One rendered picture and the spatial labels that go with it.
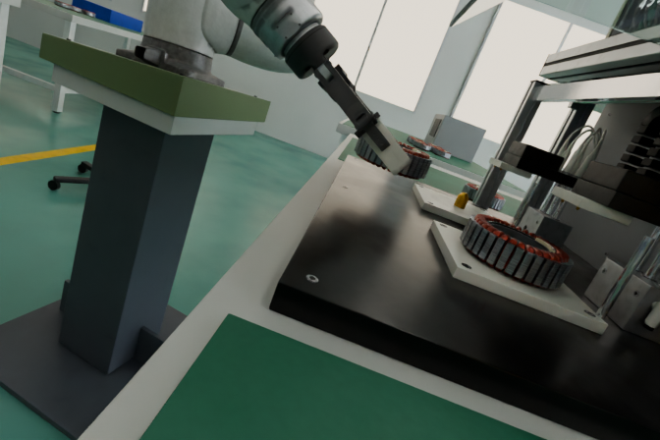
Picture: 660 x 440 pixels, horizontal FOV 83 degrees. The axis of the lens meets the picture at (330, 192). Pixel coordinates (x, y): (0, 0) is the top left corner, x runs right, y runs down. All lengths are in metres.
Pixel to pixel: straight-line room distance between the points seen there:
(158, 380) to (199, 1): 0.81
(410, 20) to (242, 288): 5.07
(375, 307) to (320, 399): 0.08
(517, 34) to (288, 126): 3.12
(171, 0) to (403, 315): 0.80
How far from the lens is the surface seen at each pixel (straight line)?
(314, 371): 0.23
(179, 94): 0.75
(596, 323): 0.44
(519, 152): 0.68
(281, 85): 5.30
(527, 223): 0.73
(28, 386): 1.22
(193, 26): 0.92
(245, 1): 0.55
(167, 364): 0.21
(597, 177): 0.48
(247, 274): 0.29
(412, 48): 5.20
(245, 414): 0.19
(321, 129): 5.19
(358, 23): 5.24
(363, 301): 0.26
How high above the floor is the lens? 0.89
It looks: 15 degrees down
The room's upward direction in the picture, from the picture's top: 21 degrees clockwise
